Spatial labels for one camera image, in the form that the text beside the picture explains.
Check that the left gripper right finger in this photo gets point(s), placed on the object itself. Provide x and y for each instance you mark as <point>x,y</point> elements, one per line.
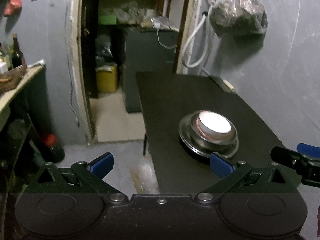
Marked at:
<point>242,177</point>

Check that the red cap dark bottle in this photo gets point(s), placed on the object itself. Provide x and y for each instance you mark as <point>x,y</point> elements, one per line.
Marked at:
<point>52,150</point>

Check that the wooden side shelf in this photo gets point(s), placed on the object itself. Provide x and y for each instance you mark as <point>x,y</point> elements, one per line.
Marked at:
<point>13,82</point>

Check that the dark wine bottle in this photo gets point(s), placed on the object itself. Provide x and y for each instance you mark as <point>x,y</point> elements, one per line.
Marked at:
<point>17,56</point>

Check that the yellow container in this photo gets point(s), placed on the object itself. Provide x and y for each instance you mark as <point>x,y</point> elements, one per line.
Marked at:
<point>107,81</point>

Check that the steel plate with sticker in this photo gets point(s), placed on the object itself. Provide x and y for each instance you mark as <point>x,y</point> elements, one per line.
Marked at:
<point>184,133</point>

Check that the cleaver knife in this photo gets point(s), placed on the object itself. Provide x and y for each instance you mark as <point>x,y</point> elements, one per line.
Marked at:
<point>224,84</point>

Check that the green box on shelf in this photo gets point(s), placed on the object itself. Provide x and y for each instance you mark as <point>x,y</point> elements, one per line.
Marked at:
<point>107,17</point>

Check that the steel bowl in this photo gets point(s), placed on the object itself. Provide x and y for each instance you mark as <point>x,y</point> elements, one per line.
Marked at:
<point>219,144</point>

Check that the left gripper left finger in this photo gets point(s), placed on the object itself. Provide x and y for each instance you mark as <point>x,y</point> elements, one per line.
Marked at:
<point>81,180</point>

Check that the white ceramic bowl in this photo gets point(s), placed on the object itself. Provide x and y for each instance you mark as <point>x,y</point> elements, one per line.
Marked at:
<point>213,125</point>

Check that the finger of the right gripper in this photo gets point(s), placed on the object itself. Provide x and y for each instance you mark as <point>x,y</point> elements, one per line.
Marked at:
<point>305,165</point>
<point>308,150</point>

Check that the red hanging bag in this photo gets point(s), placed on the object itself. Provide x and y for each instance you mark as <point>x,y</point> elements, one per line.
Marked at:
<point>13,7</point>

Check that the dark grey cabinet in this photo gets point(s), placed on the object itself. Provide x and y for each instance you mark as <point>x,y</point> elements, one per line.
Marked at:
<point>146,50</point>

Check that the hanging plastic bag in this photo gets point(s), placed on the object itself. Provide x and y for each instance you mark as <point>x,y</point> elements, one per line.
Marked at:
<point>238,18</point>

